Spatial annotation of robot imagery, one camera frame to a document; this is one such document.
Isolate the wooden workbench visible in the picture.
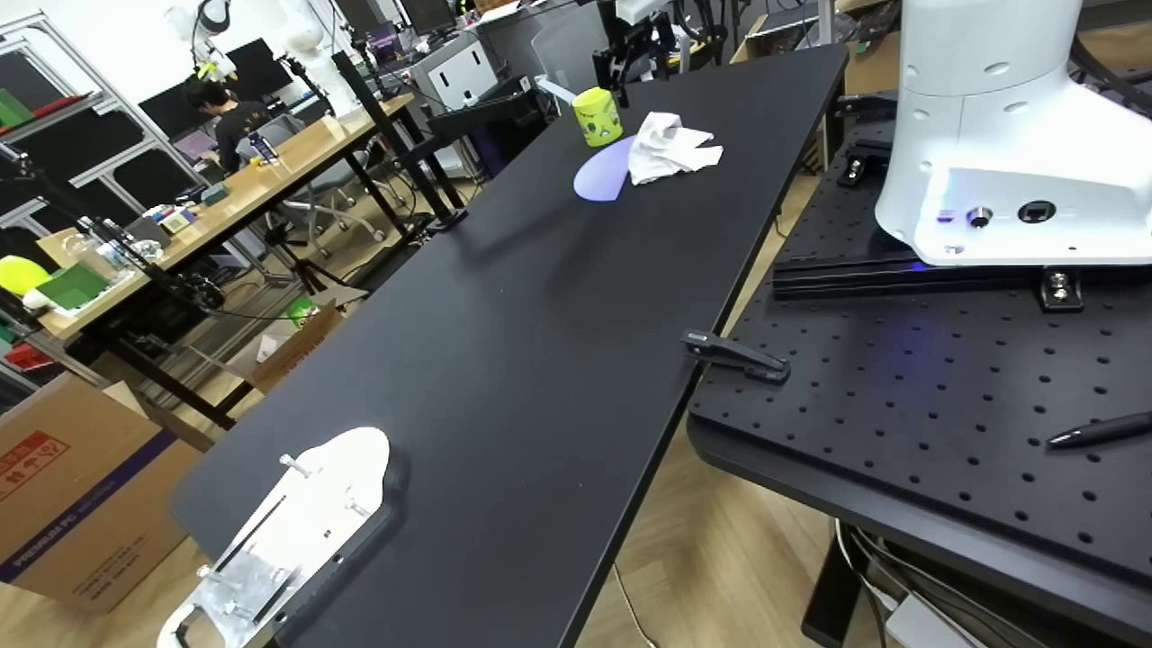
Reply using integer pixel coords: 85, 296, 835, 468
34, 89, 473, 431

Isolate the grey cabinet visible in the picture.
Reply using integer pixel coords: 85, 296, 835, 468
410, 0, 608, 111

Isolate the black clamp handle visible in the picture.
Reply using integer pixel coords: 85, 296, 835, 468
685, 330, 793, 384

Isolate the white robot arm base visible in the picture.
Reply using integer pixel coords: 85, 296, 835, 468
875, 0, 1152, 265

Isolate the black perforated breadboard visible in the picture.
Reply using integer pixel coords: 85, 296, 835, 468
691, 123, 1152, 648

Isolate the yellow-green mug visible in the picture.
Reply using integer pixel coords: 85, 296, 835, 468
572, 86, 624, 146

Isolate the white towel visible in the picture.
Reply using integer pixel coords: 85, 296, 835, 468
626, 111, 722, 182

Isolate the black pen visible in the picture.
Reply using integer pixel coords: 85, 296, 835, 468
1048, 409, 1152, 450

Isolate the white semicircular plate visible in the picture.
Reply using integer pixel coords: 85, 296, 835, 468
572, 135, 655, 206

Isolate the cardboard box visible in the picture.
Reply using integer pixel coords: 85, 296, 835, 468
0, 374, 199, 608

